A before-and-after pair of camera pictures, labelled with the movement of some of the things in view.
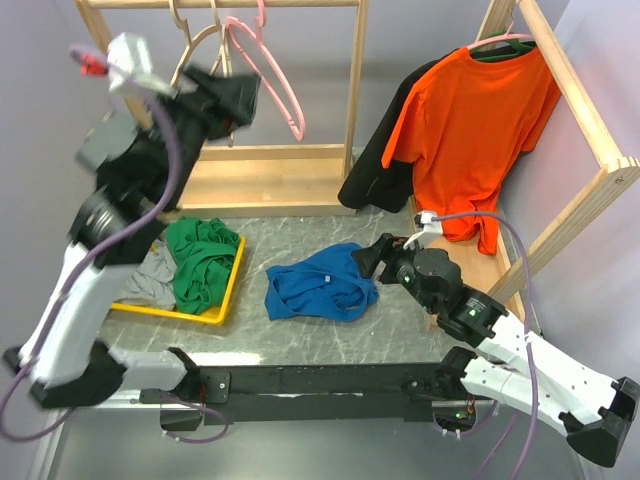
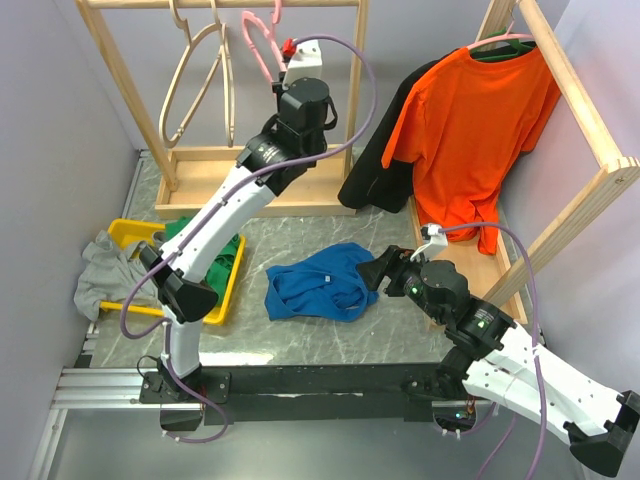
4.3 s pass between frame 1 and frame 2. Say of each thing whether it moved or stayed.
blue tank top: stayed
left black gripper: moved
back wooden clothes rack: stayed
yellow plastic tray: stayed
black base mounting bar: stayed
